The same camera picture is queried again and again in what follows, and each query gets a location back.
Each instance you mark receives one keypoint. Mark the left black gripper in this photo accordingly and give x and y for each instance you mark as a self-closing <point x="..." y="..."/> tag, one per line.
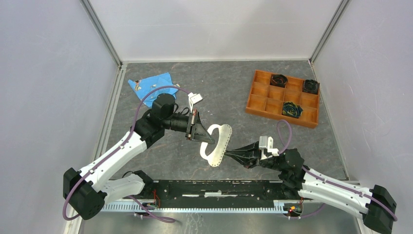
<point x="197" y="132"/>

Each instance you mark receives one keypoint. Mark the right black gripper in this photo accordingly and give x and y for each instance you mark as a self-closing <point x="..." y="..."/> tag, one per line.
<point x="249" y="155"/>

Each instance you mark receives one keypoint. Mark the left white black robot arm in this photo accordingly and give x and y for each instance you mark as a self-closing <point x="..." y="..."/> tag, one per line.
<point x="87" y="190"/>

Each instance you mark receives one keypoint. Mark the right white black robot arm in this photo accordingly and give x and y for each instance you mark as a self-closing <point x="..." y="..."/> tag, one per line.
<point x="375" y="207"/>

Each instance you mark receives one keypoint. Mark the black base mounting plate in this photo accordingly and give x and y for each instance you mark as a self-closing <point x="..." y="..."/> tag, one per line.
<point x="216" y="193"/>

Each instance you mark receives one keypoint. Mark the orange compartment tray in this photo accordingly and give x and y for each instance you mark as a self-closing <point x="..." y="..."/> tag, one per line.
<point x="266" y="100"/>

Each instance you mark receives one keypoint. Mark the blue yellow rolled item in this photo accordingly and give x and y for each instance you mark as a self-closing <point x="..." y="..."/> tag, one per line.
<point x="291" y="109"/>

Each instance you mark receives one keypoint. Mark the blue patterned cloth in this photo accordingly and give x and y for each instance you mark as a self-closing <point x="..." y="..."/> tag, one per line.
<point x="143" y="86"/>

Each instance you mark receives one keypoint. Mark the black rolled item red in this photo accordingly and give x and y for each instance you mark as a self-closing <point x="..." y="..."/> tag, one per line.
<point x="278" y="80"/>

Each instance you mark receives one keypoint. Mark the black rolled item corner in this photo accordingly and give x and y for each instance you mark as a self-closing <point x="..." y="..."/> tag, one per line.
<point x="310" y="86"/>

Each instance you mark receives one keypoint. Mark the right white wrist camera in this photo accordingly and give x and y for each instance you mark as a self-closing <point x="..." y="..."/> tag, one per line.
<point x="266" y="147"/>

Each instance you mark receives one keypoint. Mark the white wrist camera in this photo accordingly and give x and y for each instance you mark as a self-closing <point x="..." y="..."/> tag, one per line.
<point x="266" y="147"/>
<point x="193" y="99"/>

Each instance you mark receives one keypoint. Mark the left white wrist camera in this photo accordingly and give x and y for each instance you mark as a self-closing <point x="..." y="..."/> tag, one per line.
<point x="193" y="99"/>

